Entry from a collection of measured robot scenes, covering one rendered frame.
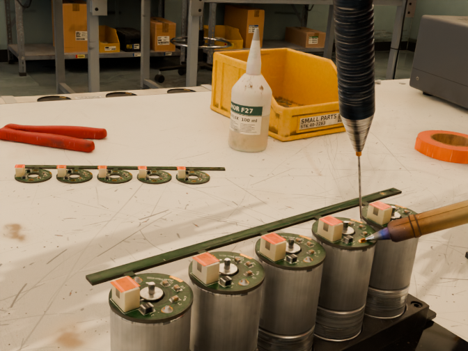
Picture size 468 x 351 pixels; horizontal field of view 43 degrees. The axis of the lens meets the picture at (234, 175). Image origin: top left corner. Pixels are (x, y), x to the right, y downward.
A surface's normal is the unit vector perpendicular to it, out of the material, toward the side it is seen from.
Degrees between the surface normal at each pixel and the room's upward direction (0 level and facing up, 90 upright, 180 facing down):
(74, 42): 89
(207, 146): 0
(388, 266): 90
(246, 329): 90
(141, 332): 90
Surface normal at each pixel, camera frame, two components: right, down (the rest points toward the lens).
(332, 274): -0.43, 0.30
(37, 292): 0.07, -0.93
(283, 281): -0.18, 0.35
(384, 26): 0.48, 0.35
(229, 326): 0.17, 0.37
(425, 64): -0.94, 0.07
